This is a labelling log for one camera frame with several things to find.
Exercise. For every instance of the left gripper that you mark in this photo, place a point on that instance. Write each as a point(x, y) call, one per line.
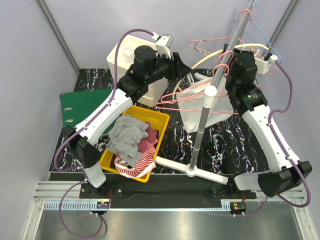
point(177, 67)

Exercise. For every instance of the pink hanger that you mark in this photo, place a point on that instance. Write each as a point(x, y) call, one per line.
point(220, 105)
point(193, 97)
point(257, 51)

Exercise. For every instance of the pink hanger top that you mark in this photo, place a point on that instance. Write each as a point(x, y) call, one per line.
point(193, 97)

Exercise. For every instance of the maroon tank top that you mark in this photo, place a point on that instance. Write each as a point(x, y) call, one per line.
point(151, 138)

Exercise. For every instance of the light blue wire hanger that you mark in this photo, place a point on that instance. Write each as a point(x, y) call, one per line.
point(269, 45)

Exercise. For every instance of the cream plastic hanger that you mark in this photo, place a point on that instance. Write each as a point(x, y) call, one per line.
point(213, 54)

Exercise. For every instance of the grey sock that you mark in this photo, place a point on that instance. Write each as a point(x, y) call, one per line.
point(125, 135)

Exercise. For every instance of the red white striped tank top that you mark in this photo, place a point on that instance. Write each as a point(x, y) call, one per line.
point(144, 166)

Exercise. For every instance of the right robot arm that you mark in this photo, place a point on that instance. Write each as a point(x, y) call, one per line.
point(286, 170)

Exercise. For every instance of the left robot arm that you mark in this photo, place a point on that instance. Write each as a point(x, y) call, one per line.
point(80, 141)

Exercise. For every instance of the grey clothes rack pole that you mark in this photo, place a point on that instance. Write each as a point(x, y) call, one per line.
point(216, 78)

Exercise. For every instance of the yellow plastic tray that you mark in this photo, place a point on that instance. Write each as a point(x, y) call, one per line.
point(158, 121)

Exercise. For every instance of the white drawer unit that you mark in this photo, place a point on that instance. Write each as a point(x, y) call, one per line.
point(117, 60)

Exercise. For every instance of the white rack base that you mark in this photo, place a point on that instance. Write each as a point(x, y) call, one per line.
point(199, 172)

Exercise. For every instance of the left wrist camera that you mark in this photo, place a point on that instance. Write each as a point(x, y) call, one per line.
point(163, 44)

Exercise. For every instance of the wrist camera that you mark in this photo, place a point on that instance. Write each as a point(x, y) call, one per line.
point(263, 66)
point(163, 44)

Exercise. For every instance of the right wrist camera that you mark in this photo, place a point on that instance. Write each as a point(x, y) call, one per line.
point(263, 66)

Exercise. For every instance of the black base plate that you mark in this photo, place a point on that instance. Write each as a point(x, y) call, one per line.
point(163, 191)

